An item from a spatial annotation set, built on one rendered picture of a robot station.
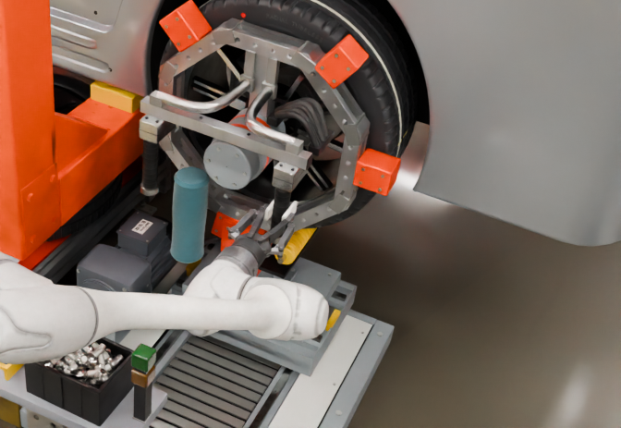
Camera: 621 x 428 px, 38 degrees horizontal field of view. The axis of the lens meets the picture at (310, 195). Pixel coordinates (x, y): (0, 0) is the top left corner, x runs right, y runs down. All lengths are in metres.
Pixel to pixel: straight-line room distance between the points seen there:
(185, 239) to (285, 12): 0.64
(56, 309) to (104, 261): 1.22
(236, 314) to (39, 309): 0.42
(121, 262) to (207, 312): 0.98
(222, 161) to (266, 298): 0.55
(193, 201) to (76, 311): 0.98
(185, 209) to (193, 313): 0.77
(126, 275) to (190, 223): 0.27
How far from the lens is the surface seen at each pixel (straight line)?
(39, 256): 2.79
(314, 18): 2.16
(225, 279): 1.80
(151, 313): 1.55
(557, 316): 3.29
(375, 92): 2.17
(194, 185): 2.28
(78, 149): 2.46
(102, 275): 2.52
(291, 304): 1.71
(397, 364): 2.94
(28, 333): 1.31
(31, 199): 2.29
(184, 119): 2.09
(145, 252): 2.61
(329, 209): 2.29
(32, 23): 2.11
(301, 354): 2.67
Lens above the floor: 2.10
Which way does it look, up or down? 37 degrees down
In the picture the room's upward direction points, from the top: 9 degrees clockwise
